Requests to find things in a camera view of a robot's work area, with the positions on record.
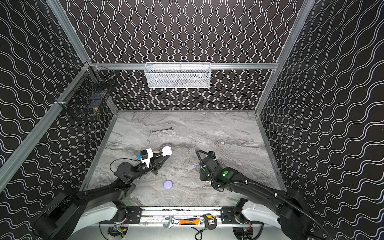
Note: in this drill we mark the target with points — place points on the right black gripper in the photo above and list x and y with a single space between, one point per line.
205 167

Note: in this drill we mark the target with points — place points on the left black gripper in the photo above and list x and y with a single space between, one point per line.
154 163

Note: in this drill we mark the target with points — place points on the white round charging case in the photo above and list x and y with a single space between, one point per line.
167 151

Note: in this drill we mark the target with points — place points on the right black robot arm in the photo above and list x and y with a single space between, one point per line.
294 216

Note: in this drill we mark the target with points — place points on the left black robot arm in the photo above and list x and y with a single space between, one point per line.
60 217

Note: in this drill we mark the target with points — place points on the purple round charging case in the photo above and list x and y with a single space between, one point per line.
168 184

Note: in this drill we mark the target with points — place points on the steel combination wrench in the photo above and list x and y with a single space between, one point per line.
154 131

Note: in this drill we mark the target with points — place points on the yellow black tape measure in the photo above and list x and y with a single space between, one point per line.
210 222

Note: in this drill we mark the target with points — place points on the adjustable wrench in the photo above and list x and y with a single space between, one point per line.
170 222

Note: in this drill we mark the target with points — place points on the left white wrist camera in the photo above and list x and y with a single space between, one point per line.
145 156

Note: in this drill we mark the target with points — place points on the white wire mesh basket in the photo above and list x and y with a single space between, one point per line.
178 75

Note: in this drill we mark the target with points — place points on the black wire basket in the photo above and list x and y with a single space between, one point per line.
92 91

